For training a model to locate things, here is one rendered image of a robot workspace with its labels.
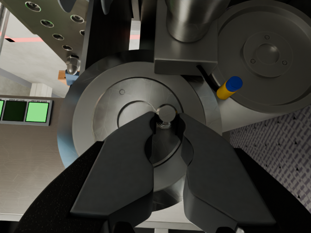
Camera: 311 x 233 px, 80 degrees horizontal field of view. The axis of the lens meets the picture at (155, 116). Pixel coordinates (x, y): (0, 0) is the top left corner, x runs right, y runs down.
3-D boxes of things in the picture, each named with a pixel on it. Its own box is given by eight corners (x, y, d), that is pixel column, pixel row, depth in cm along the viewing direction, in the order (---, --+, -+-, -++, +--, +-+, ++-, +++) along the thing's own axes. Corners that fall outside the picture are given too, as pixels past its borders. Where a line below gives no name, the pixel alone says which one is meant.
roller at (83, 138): (206, 64, 17) (206, 198, 15) (175, 116, 42) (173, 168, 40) (80, 57, 17) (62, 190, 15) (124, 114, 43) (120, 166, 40)
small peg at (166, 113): (164, 128, 12) (152, 111, 12) (162, 133, 15) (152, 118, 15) (182, 116, 12) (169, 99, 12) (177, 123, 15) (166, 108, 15)
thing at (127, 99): (93, 75, 15) (184, 76, 15) (100, 83, 17) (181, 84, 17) (86, 169, 14) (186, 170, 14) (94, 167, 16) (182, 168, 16)
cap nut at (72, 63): (77, 56, 51) (75, 72, 50) (82, 63, 54) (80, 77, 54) (64, 56, 51) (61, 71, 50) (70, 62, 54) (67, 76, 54)
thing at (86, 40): (103, -73, 22) (83, 76, 18) (129, 43, 45) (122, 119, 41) (99, -73, 22) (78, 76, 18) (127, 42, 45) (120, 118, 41)
